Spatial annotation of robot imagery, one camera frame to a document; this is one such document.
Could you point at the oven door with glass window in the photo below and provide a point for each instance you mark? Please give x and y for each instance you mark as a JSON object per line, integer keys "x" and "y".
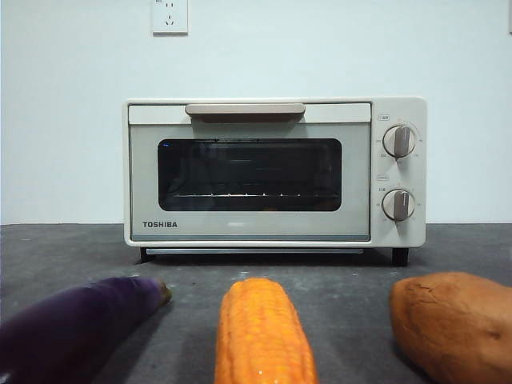
{"x": 248, "y": 228}

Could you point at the purple eggplant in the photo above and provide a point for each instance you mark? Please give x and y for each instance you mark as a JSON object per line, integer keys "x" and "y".
{"x": 80, "y": 320}

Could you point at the oven timer knob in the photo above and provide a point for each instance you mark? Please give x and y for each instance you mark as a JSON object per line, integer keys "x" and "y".
{"x": 398, "y": 205}

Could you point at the oven temperature knob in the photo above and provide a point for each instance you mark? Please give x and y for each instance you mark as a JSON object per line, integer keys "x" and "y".
{"x": 398, "y": 141}

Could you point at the white Toshiba toaster oven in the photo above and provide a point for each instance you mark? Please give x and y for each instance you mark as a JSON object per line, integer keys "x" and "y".
{"x": 416, "y": 240}

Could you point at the orange corn cob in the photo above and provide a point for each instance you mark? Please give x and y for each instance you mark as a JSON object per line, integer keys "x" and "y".
{"x": 260, "y": 332}

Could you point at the brown sweet potato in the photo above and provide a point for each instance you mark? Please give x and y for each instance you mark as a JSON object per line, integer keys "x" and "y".
{"x": 452, "y": 324}

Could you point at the white wall socket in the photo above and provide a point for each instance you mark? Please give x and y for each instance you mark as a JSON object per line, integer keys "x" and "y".
{"x": 170, "y": 20}

